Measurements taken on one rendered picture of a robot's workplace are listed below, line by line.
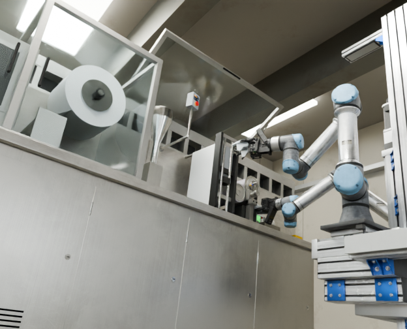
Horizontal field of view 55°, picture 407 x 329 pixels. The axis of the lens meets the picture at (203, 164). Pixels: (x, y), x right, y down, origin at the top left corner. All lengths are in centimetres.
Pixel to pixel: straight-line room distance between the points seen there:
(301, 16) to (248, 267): 248
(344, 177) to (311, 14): 235
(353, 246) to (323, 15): 263
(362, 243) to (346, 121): 57
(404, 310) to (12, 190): 154
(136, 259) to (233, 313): 60
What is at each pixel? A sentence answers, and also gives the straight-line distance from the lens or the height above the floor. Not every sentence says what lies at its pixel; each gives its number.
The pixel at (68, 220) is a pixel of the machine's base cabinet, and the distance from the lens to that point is 159.
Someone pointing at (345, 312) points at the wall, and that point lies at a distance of 515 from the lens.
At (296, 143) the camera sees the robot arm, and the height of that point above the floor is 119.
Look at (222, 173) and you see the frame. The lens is 230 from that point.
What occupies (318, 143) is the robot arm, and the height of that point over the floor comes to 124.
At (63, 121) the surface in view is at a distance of 174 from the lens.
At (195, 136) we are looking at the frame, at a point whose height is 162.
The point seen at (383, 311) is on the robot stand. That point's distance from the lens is 186.
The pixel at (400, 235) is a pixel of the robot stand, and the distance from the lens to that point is 156.
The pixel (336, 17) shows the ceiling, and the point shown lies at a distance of 394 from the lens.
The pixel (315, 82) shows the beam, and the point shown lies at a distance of 395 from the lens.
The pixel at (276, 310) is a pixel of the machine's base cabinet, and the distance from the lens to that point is 229.
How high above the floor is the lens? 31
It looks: 23 degrees up
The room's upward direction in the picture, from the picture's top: 7 degrees clockwise
